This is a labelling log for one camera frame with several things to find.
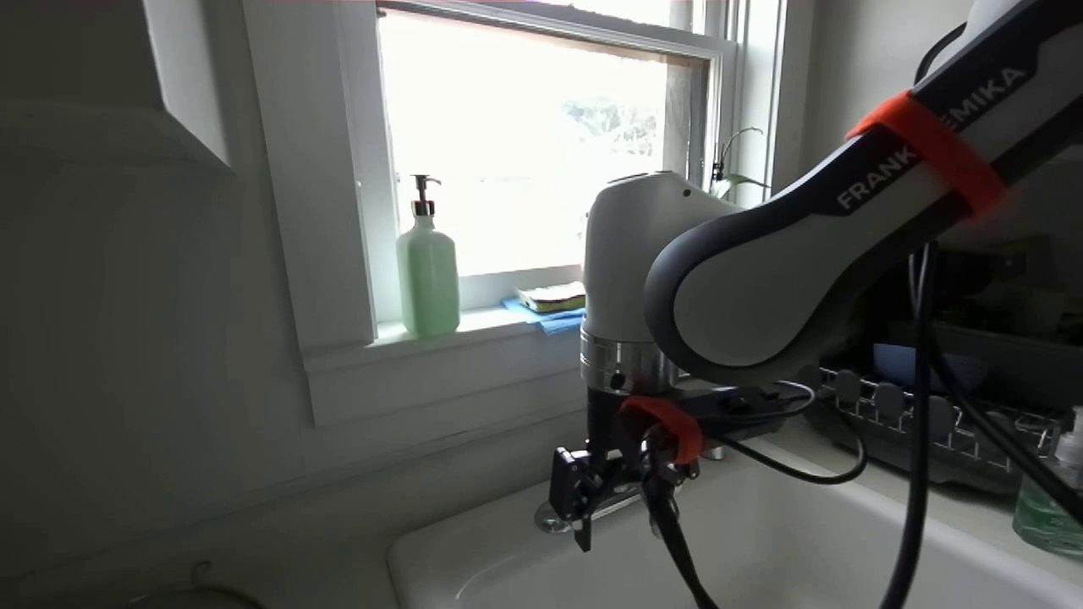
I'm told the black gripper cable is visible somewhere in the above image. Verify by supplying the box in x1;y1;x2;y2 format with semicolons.
641;478;722;609

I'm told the black dish drying rack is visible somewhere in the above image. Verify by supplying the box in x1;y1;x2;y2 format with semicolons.
809;323;1083;498

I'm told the green soap pump bottle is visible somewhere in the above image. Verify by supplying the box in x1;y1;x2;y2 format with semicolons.
393;172;464;340

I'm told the chrome kitchen faucet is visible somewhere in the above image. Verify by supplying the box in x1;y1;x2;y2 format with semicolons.
530;442;731;536

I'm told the white kitchen sink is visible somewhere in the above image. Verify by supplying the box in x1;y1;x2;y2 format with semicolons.
386;415;1083;609

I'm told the thick black cable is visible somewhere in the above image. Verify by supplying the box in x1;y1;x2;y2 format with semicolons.
877;241;944;609

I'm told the orange wrist strap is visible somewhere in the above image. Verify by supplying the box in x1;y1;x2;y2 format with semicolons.
617;391;712;468

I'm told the white window frame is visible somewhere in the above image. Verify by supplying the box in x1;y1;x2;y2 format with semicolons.
236;0;820;428

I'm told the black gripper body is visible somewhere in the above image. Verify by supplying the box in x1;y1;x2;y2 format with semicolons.
582;381;679;478

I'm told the clear green soap bottle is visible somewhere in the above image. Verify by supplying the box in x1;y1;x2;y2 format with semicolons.
1007;401;1083;560

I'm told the blue bowl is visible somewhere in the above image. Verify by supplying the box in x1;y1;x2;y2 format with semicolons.
870;337;921;384

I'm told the orange arm strap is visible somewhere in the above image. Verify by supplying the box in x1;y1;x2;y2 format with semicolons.
846;90;1007;221

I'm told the white wall cabinet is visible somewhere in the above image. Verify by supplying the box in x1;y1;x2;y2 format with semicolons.
135;0;232;170

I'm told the thin black looped cable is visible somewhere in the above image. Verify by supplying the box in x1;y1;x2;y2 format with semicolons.
713;376;874;490

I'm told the beige sponge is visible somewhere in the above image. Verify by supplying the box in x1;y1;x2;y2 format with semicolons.
516;282;588;318

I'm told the blue sponge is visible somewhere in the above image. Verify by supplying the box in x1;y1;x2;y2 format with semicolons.
502;291;588;337

